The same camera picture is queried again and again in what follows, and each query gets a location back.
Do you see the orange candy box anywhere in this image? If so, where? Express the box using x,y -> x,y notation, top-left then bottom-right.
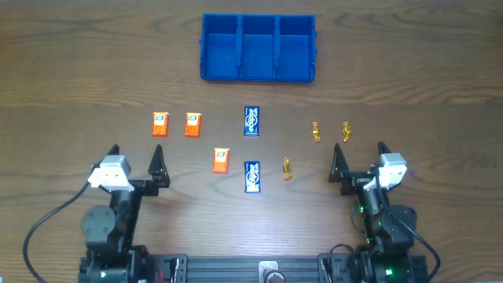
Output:
212,147 -> 231,175
184,112 -> 203,138
152,112 -> 171,138

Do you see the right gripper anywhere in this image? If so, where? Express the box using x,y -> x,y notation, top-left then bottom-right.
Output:
328,141 -> 393,197

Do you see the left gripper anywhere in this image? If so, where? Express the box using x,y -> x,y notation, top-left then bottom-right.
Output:
127,143 -> 171,197

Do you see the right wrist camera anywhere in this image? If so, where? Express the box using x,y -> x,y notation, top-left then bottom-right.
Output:
362,153 -> 408,192

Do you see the blue tray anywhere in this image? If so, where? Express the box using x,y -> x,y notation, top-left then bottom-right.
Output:
199,13 -> 318,84

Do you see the black cable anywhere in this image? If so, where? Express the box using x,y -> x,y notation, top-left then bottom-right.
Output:
22,179 -> 93,283
388,214 -> 442,282

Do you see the blue candy pack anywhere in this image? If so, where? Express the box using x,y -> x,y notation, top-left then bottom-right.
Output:
244,160 -> 262,194
243,105 -> 261,138

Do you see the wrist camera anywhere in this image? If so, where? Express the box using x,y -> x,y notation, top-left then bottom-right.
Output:
86,154 -> 135,193
362,153 -> 408,192

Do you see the mounting rail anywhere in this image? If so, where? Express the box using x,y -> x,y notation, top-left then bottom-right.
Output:
78,253 -> 430,283

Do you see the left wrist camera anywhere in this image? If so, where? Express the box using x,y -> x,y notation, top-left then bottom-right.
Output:
86,154 -> 135,193

